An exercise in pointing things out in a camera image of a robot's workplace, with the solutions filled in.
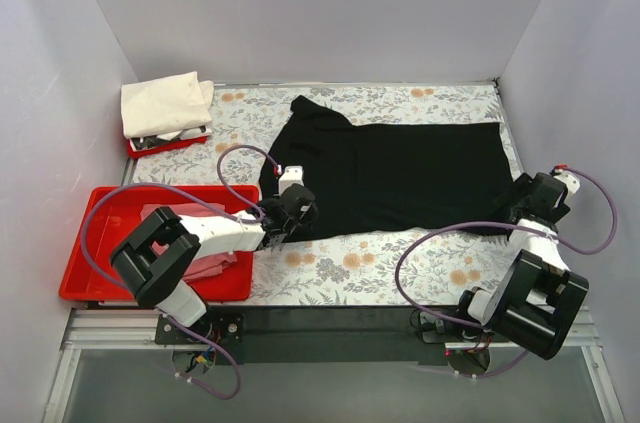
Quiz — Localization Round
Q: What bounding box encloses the folded cream white t-shirt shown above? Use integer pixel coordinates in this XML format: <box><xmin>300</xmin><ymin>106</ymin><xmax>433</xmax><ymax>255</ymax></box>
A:
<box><xmin>120</xmin><ymin>71</ymin><xmax>214</xmax><ymax>139</ymax></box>

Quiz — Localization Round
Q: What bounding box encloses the small red tray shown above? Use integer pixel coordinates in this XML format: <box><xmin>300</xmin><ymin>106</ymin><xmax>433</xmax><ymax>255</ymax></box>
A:
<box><xmin>126</xmin><ymin>136</ymin><xmax>208</xmax><ymax>159</ymax></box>

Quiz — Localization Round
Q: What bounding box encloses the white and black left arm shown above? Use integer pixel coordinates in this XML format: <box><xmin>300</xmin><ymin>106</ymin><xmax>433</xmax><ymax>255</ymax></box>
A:
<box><xmin>110</xmin><ymin>183</ymin><xmax>318</xmax><ymax>343</ymax></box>

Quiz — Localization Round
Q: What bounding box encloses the large red plastic tray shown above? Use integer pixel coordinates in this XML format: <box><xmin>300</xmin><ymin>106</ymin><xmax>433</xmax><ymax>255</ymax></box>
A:
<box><xmin>59</xmin><ymin>185</ymin><xmax>253</xmax><ymax>303</ymax></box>

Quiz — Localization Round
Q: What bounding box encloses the aluminium frame rail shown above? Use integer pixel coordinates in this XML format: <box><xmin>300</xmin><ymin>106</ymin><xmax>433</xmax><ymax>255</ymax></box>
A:
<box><xmin>61</xmin><ymin>306</ymin><xmax>602</xmax><ymax>349</ymax></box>

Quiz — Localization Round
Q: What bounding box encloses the pink t-shirt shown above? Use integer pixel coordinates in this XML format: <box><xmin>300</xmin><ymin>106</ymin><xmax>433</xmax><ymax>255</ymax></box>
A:
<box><xmin>169</xmin><ymin>202</ymin><xmax>237</xmax><ymax>282</ymax></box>

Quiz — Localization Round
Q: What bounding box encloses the floral patterned table mat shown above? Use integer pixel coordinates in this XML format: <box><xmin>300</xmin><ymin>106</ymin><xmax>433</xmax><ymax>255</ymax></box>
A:
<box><xmin>124</xmin><ymin>84</ymin><xmax>513</xmax><ymax>306</ymax></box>

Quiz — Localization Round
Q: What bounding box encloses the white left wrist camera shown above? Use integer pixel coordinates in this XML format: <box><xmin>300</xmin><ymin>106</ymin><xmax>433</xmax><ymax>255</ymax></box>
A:
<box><xmin>277</xmin><ymin>166</ymin><xmax>304</xmax><ymax>195</ymax></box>

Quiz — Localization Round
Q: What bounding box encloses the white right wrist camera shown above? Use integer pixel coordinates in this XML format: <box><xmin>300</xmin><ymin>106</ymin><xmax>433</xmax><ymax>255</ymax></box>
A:
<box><xmin>550</xmin><ymin>165</ymin><xmax>581</xmax><ymax>203</ymax></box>

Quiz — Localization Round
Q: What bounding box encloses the folded black white striped t-shirt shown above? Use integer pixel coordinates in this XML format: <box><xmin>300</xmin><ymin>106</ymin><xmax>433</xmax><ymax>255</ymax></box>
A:
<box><xmin>129</xmin><ymin>125</ymin><xmax>211</xmax><ymax>151</ymax></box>

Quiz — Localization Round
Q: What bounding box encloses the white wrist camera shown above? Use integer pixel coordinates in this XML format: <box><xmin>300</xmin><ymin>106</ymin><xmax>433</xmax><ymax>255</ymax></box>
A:
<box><xmin>550</xmin><ymin>165</ymin><xmax>581</xmax><ymax>203</ymax></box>
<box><xmin>277</xmin><ymin>166</ymin><xmax>304</xmax><ymax>195</ymax></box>

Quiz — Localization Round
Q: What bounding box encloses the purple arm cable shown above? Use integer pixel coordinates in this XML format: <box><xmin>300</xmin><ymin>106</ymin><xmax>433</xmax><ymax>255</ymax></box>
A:
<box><xmin>394</xmin><ymin>167</ymin><xmax>618</xmax><ymax>380</ymax></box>
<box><xmin>80</xmin><ymin>144</ymin><xmax>286</xmax><ymax>400</ymax></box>

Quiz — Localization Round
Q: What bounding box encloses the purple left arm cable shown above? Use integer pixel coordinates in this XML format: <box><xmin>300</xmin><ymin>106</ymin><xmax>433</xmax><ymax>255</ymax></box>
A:
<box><xmin>80</xmin><ymin>144</ymin><xmax>286</xmax><ymax>400</ymax></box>

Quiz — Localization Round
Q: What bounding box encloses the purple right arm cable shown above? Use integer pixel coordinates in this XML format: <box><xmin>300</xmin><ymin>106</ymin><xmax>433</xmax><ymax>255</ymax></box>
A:
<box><xmin>394</xmin><ymin>167</ymin><xmax>618</xmax><ymax>380</ymax></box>

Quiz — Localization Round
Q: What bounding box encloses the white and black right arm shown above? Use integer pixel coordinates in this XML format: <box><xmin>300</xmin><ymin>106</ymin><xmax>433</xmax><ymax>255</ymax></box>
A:
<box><xmin>452</xmin><ymin>169</ymin><xmax>589</xmax><ymax>360</ymax></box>

